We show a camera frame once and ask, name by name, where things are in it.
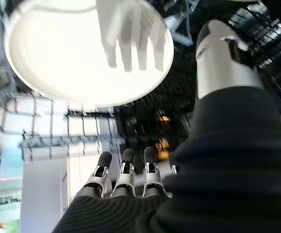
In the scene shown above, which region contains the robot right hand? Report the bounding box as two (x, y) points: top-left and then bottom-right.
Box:
(52, 19), (281, 233)

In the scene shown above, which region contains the cream round plate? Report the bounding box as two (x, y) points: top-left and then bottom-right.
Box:
(3, 0), (175, 107)

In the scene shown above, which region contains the dishwasher wire rack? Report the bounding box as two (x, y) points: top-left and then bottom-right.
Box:
(0, 0), (281, 163)

